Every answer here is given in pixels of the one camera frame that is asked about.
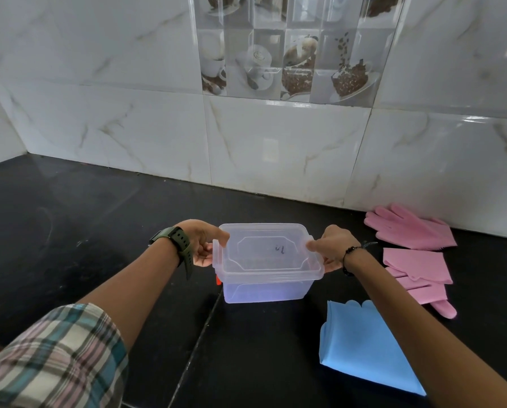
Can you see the person's right forearm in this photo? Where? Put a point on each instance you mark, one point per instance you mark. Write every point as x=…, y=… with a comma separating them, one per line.
x=423, y=335

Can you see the person's left hand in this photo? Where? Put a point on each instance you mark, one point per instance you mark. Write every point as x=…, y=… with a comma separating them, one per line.
x=198, y=240

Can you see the plaid shirt sleeve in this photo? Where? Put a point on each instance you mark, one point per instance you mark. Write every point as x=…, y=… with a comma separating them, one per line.
x=58, y=361

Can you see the pink rubber glove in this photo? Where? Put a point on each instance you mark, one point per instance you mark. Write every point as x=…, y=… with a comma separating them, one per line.
x=421, y=278
x=408, y=229

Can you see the person's right hand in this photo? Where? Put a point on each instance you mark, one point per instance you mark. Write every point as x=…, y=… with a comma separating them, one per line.
x=336, y=246

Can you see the person's left thumb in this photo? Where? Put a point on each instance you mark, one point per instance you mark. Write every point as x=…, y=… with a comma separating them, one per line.
x=218, y=237

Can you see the blue cleaning cloth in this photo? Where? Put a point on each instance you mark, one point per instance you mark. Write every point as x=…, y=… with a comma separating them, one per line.
x=359, y=344

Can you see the dark green wristwatch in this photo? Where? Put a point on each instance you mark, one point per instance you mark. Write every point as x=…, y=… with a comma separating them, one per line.
x=179, y=246

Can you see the person's left forearm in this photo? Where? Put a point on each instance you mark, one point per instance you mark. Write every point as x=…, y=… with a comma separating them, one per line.
x=132, y=284

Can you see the coffee print decorative tile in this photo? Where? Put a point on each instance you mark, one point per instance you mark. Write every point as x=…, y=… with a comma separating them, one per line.
x=296, y=48

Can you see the person's right thumb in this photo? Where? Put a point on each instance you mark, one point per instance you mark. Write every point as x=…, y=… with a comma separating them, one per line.
x=317, y=245

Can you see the clear plastic storage box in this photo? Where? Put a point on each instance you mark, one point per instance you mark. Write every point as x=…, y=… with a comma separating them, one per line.
x=268, y=261

